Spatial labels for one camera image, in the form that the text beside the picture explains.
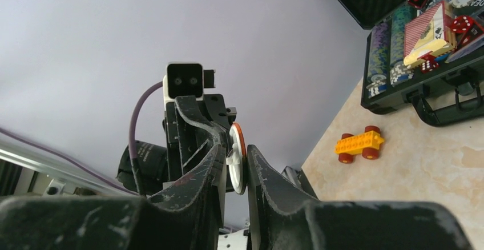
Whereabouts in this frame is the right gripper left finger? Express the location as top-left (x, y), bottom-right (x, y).
top-left (1, 144), bottom-right (225, 249)

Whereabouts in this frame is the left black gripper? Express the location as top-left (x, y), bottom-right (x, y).
top-left (163, 94), bottom-right (236, 182)

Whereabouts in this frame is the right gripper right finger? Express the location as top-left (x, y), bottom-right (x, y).
top-left (247, 144), bottom-right (473, 249)

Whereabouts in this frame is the round orange brooch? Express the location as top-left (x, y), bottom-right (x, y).
top-left (226, 122), bottom-right (247, 195)

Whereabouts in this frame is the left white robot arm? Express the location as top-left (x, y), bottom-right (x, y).
top-left (136, 94), bottom-right (237, 195)

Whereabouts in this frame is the yellow red toy car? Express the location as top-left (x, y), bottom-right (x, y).
top-left (334, 126), bottom-right (385, 164)

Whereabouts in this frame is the black open poker chip case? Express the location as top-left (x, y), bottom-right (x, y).
top-left (338, 0), bottom-right (483, 127)

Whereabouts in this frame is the pink yellow card box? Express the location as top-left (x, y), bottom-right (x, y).
top-left (403, 1), bottom-right (457, 68)

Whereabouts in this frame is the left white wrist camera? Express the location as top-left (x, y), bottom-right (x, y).
top-left (163, 62), bottom-right (216, 103)

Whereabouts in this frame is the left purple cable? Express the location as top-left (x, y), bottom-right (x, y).
top-left (0, 80), bottom-right (164, 197)

